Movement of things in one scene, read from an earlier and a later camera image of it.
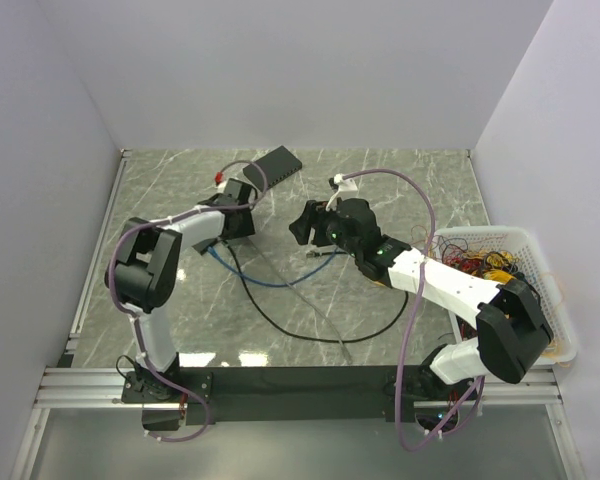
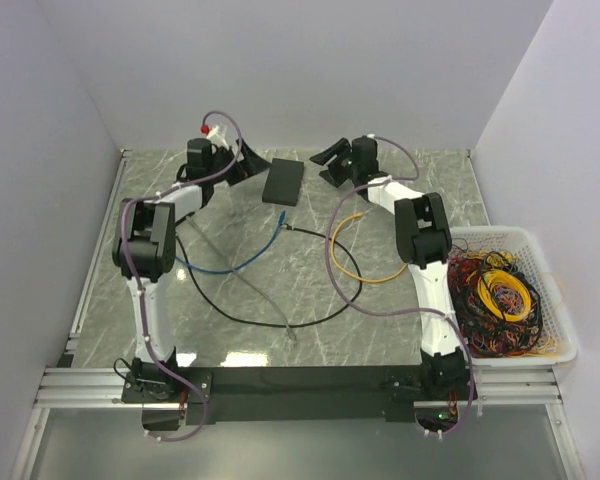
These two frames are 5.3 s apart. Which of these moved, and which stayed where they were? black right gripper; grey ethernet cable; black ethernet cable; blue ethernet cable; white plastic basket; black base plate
Moved: black right gripper; blue ethernet cable; grey ethernet cable; black ethernet cable
Stayed: white plastic basket; black base plate
